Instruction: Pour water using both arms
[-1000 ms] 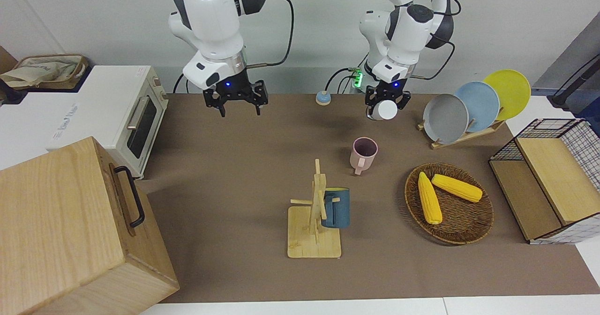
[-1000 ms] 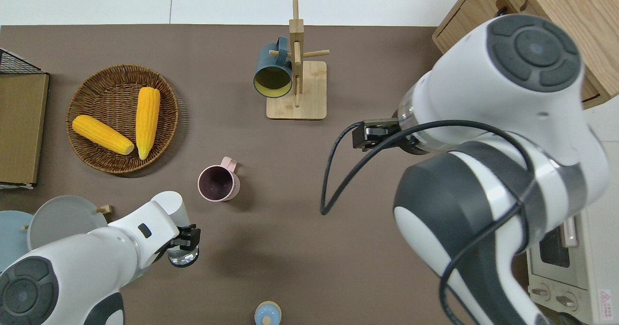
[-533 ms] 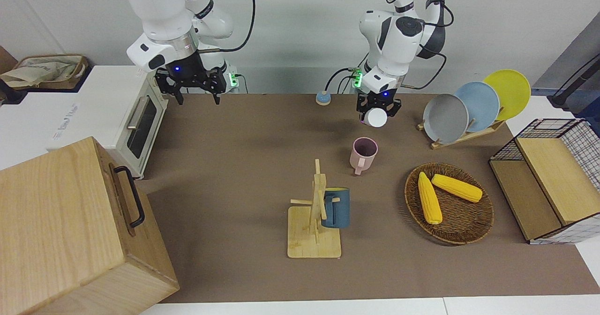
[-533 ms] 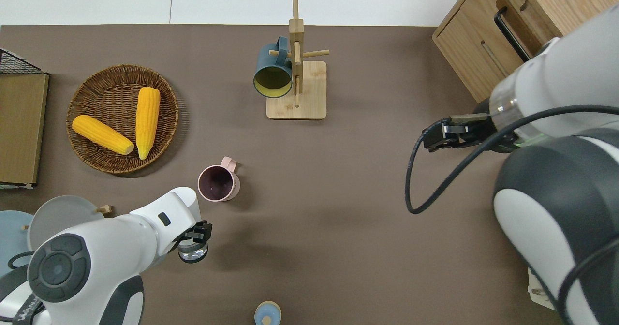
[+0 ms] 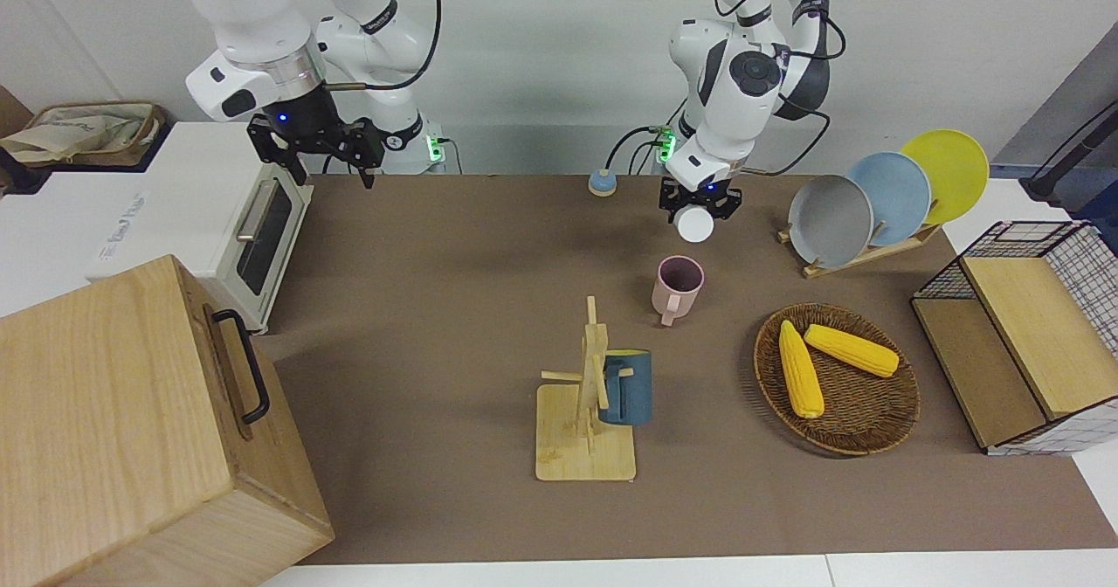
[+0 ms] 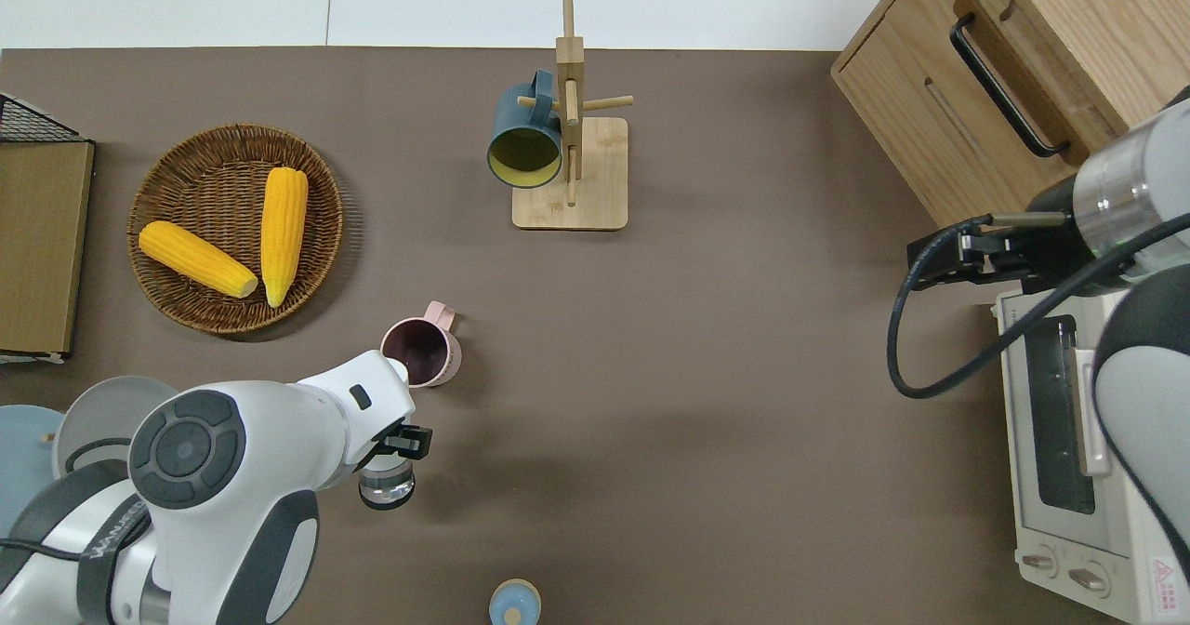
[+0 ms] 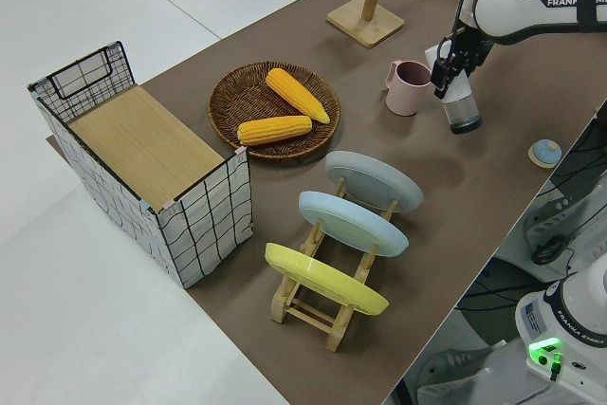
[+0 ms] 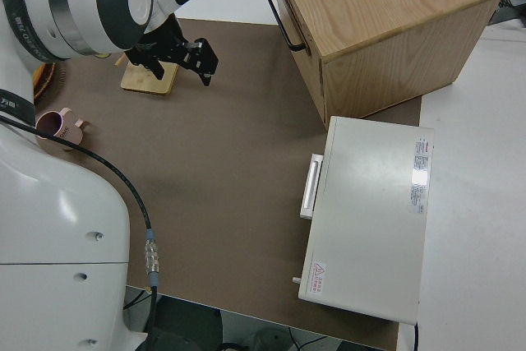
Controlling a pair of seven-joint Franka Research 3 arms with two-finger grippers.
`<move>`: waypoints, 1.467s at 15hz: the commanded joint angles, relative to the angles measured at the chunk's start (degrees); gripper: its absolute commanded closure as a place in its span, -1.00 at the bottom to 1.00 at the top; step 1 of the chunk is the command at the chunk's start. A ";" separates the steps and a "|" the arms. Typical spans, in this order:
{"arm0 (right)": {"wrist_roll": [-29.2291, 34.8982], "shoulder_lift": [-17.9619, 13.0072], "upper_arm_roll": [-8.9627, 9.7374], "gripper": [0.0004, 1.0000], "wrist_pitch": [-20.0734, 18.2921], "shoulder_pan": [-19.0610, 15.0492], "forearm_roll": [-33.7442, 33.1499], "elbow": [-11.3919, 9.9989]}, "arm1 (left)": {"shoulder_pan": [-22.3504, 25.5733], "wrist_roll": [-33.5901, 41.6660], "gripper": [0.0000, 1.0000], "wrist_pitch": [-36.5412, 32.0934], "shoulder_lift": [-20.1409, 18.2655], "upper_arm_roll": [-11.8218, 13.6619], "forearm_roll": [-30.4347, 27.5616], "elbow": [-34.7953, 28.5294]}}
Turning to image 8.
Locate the wooden mug stand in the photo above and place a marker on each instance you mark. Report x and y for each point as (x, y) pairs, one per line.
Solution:
(144, 81)

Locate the large wooden box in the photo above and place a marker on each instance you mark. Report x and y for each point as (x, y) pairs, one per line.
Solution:
(390, 6)

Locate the brown wicker basket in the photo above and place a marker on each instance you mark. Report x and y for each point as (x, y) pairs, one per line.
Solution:
(45, 79)

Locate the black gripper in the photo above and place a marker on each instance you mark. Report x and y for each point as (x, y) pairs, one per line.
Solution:
(164, 47)

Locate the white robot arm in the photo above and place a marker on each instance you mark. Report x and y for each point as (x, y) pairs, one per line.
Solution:
(61, 211)

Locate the white toaster oven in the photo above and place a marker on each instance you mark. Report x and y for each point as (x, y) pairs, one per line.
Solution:
(370, 211)

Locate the brown table mat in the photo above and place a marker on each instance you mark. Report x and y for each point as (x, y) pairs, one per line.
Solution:
(226, 141)

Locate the pink mug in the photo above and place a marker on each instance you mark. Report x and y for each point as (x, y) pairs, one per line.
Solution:
(67, 131)

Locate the black floor equipment box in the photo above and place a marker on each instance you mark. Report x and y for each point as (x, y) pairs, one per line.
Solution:
(185, 326)

